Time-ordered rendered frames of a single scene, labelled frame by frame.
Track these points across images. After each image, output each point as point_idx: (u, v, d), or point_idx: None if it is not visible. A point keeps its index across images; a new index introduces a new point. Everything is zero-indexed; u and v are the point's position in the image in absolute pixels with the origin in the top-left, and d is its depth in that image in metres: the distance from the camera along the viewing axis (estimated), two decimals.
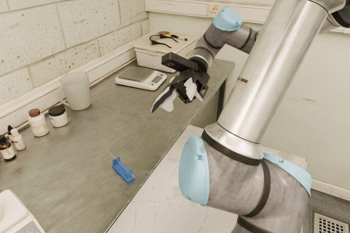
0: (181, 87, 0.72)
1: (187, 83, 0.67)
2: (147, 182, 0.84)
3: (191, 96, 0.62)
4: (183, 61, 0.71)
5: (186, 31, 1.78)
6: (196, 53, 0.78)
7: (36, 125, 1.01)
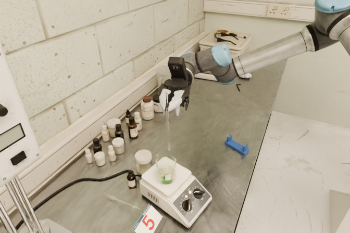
0: (174, 92, 0.74)
1: (177, 94, 0.70)
2: (261, 154, 1.00)
3: (171, 108, 0.66)
4: (185, 70, 0.74)
5: (241, 29, 1.95)
6: (187, 66, 0.83)
7: (148, 109, 1.17)
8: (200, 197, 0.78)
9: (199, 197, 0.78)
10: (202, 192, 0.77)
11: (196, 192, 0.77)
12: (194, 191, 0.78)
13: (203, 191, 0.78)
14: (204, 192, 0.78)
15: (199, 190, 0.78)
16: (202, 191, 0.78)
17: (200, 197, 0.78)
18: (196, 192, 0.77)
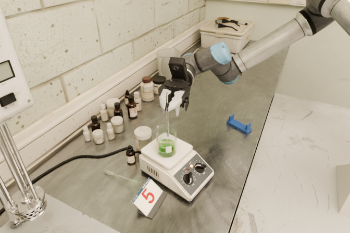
0: (174, 92, 0.74)
1: (177, 94, 0.70)
2: (264, 133, 0.97)
3: (171, 108, 0.66)
4: (186, 70, 0.75)
5: (242, 17, 1.92)
6: (187, 67, 0.83)
7: (148, 90, 1.14)
8: (201, 171, 0.75)
9: (200, 171, 0.75)
10: (203, 166, 0.75)
11: (197, 165, 0.74)
12: (195, 165, 0.75)
13: (205, 165, 0.75)
14: (206, 166, 0.75)
15: (201, 164, 0.75)
16: (204, 165, 0.75)
17: (202, 171, 0.75)
18: (197, 166, 0.74)
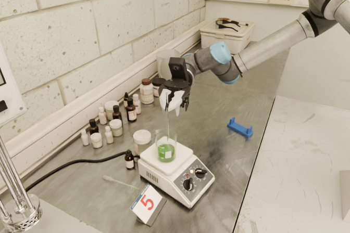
0: (174, 92, 0.74)
1: (177, 94, 0.70)
2: (265, 137, 0.95)
3: (171, 108, 0.66)
4: (186, 70, 0.75)
5: (243, 17, 1.90)
6: (187, 67, 0.83)
7: (148, 92, 1.13)
8: (202, 177, 0.73)
9: (201, 176, 0.73)
10: (204, 171, 0.73)
11: (198, 170, 0.72)
12: (196, 170, 0.74)
13: (205, 170, 0.73)
14: (207, 171, 0.73)
15: (201, 169, 0.73)
16: (204, 170, 0.73)
17: (202, 177, 0.73)
18: (198, 171, 0.72)
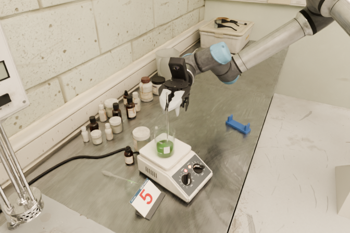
0: (174, 92, 0.74)
1: (177, 94, 0.70)
2: (263, 134, 0.97)
3: (171, 108, 0.66)
4: (186, 70, 0.75)
5: (242, 17, 1.91)
6: (187, 68, 0.83)
7: (147, 90, 1.14)
8: (200, 172, 0.74)
9: (199, 171, 0.75)
10: (202, 166, 0.74)
11: (196, 166, 0.74)
12: (194, 165, 0.75)
13: (203, 165, 0.75)
14: (204, 167, 0.75)
15: (199, 165, 0.74)
16: (202, 165, 0.75)
17: (200, 172, 0.75)
18: (196, 166, 0.74)
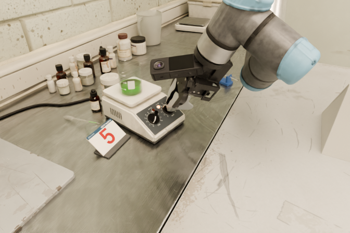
0: None
1: (173, 98, 0.61)
2: None
3: (167, 111, 0.66)
4: (173, 76, 0.54)
5: None
6: (201, 48, 0.49)
7: (124, 47, 1.06)
8: (170, 113, 0.67)
9: (169, 112, 0.67)
10: None
11: (165, 105, 0.66)
12: (163, 106, 0.67)
13: None
14: None
15: None
16: None
17: (170, 113, 0.67)
18: (164, 105, 0.66)
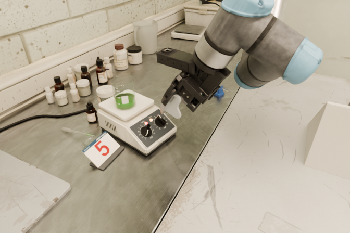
0: None
1: None
2: (237, 96, 0.93)
3: (160, 112, 0.65)
4: (170, 62, 0.56)
5: None
6: (198, 42, 0.50)
7: (121, 57, 1.10)
8: (158, 125, 0.70)
9: (158, 124, 0.70)
10: (163, 120, 0.70)
11: (158, 115, 0.70)
12: (158, 117, 0.72)
13: (165, 121, 0.70)
14: (165, 123, 0.70)
15: (162, 118, 0.70)
16: (164, 120, 0.70)
17: (158, 125, 0.70)
18: (158, 115, 0.70)
